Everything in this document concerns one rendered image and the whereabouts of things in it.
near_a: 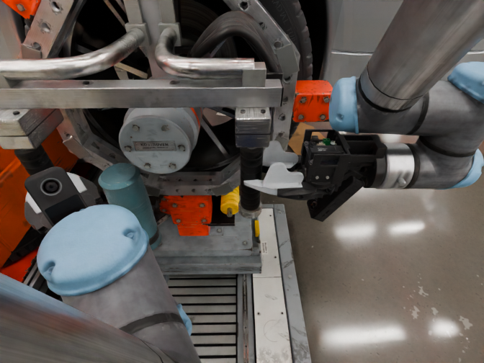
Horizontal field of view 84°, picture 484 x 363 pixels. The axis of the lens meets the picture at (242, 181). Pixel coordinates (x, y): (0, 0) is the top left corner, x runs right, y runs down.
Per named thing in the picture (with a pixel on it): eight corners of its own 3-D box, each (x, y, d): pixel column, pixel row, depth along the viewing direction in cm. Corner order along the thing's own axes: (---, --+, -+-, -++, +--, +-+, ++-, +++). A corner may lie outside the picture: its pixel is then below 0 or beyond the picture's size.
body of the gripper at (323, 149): (300, 127, 43) (374, 127, 43) (293, 168, 49) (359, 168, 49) (310, 156, 38) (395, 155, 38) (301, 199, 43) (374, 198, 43)
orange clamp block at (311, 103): (286, 107, 67) (322, 106, 67) (291, 123, 61) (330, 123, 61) (289, 79, 62) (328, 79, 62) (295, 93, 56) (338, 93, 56)
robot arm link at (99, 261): (171, 283, 17) (193, 340, 25) (125, 183, 24) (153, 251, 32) (29, 360, 14) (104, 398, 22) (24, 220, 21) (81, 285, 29)
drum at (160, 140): (207, 122, 68) (202, 65, 59) (198, 178, 53) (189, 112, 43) (152, 122, 68) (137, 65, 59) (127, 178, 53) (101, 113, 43)
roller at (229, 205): (238, 162, 104) (238, 150, 100) (239, 221, 82) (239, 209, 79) (224, 162, 104) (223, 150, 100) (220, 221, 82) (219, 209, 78)
